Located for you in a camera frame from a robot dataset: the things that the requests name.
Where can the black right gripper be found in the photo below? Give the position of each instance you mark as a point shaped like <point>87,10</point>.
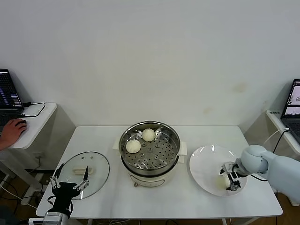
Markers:
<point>234,174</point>

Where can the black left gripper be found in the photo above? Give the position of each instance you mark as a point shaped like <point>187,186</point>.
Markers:
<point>64,193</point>

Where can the white steamed baozi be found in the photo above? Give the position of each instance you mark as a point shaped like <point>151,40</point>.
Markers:
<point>220,182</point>
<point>148,135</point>
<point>133,146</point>

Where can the round glass pot lid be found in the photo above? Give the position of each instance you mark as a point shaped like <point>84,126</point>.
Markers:
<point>98,173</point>

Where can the black computer mouse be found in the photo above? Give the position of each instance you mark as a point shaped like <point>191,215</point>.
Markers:
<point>24,121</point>

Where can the person's bare forearm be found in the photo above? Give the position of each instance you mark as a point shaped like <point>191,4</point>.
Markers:
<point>2,144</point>

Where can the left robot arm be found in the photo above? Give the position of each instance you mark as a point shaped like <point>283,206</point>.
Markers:
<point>56,219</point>

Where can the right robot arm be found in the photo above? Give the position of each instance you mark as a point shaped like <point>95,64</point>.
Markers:
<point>281,171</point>

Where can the stainless steel steamer basket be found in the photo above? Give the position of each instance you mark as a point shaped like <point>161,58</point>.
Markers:
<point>164,159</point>

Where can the person's bare hand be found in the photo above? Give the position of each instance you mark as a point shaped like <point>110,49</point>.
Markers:
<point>14,131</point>

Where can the white round plate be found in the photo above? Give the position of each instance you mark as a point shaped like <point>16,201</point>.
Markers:
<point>204,185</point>

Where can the cream electric cooker base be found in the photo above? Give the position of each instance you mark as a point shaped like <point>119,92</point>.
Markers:
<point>150,181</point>

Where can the black laptop with mouse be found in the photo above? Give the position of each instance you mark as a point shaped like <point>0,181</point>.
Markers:
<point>7,93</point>

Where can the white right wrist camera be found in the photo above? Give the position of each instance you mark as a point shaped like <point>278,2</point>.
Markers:
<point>227,168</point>

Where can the white wall outlet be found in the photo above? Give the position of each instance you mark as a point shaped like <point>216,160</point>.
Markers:
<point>39,155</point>

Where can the grey laptop showing camera views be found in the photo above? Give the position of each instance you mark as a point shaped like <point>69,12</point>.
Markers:
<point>291,105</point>

